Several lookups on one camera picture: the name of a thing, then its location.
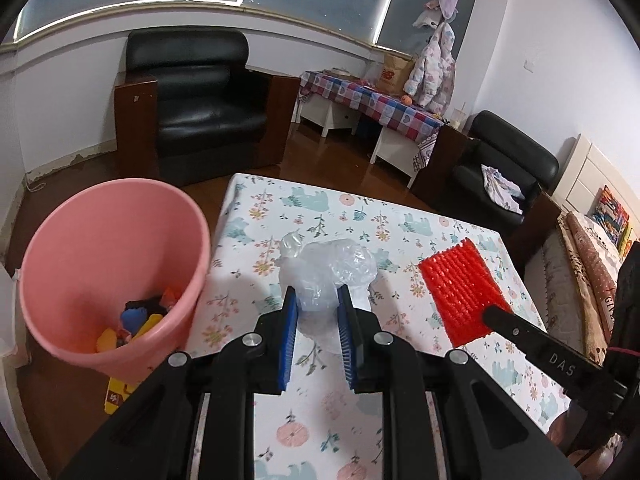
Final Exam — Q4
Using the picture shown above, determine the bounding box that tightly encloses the blue wrapper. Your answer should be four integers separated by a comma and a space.
120, 307, 149, 336

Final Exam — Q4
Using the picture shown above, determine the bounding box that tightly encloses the red foam fruit net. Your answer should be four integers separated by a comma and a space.
419, 238, 513, 348

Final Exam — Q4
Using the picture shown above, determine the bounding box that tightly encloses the clear plastic bag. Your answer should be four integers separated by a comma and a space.
276, 231, 378, 354

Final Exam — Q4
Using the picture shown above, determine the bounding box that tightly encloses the pink plastic trash bucket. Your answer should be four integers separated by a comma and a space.
20, 179, 212, 384

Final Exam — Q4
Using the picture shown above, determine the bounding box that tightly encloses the floral bear bed sheet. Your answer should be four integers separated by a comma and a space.
186, 174, 542, 479

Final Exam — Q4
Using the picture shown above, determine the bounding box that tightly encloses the black leather armchair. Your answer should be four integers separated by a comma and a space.
411, 110, 560, 237
114, 26, 299, 188

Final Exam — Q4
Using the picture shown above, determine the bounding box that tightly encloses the white table checkered cloth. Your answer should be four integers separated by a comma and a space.
294, 69, 446, 189

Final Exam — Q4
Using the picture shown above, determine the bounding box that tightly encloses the hanging child's floral jacket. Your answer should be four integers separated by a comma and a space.
402, 0, 459, 117

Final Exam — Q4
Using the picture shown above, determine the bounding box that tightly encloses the brown paper bag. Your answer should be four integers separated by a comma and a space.
375, 53, 414, 96

